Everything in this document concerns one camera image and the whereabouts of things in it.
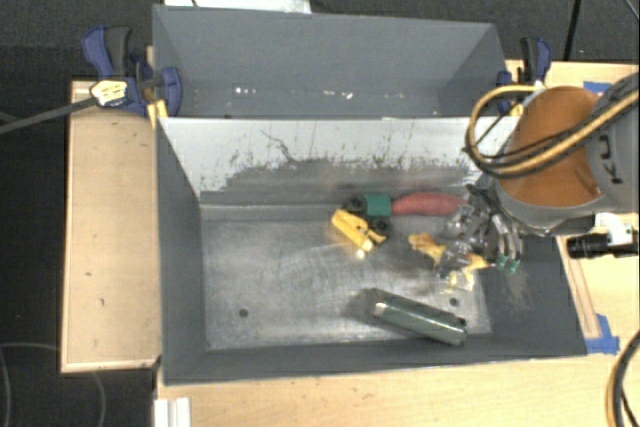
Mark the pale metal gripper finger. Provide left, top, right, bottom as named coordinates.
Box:
left=443, top=203, right=477, bottom=241
left=434, top=240, right=474, bottom=281

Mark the yellow thing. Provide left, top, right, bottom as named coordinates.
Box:
left=407, top=231, right=489, bottom=289

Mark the red-brown toy sweet potato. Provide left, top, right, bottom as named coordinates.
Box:
left=391, top=192, right=467, bottom=218

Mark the dark green flat block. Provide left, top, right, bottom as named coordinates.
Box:
left=372, top=300, right=469, bottom=348

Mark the green toy with black wheels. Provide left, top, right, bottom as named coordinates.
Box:
left=343, top=193, right=394, bottom=237

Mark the yellow toy piece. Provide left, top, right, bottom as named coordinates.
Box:
left=330, top=208, right=389, bottom=253

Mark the grey metal bin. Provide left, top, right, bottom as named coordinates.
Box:
left=151, top=3, right=589, bottom=386

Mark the black cylinder on white bracket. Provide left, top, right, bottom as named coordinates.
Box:
left=567, top=212, right=639, bottom=261

